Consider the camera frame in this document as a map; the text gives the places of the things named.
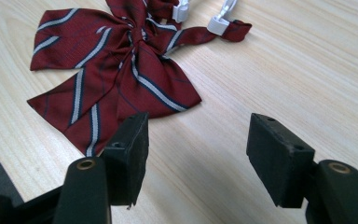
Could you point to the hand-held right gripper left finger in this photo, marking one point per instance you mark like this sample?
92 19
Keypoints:
127 161

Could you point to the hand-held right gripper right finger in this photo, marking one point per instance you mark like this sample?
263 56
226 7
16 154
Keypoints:
279 161

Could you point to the dark red striped bow tie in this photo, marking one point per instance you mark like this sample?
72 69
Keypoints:
118 71

